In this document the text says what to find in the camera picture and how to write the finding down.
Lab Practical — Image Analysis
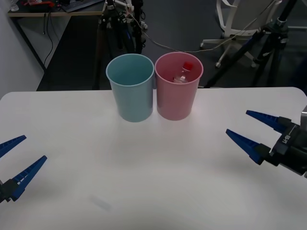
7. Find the pale blue plastic bin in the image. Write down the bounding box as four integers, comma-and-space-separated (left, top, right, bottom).
106, 54, 154, 123

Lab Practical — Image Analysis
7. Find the black hanging cable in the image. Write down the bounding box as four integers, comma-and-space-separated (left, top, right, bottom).
43, 11, 54, 70

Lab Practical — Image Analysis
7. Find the white office chair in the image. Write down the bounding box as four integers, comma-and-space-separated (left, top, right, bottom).
200, 0, 284, 69

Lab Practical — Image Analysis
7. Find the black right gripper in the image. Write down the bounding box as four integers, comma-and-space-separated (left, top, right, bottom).
225, 110, 307, 179

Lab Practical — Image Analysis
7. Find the black camera tripod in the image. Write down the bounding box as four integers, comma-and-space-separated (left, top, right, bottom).
203, 0, 296, 88

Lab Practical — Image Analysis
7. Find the black tripod with blue parts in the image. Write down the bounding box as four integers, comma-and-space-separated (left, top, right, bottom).
94, 0, 147, 91

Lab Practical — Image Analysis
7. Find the dark desk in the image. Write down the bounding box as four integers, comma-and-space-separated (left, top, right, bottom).
7, 0, 107, 92

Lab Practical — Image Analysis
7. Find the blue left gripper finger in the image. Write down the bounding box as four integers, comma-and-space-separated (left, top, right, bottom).
0, 155, 48, 203
0, 135, 27, 159

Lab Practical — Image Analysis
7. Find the clear bottle with red cap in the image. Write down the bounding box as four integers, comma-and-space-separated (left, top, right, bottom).
173, 61, 194, 84

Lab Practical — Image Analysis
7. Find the pale floor cable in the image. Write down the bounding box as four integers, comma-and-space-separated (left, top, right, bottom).
129, 0, 284, 54

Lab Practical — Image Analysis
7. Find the pink plastic bin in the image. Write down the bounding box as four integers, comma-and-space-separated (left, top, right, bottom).
154, 52, 205, 121

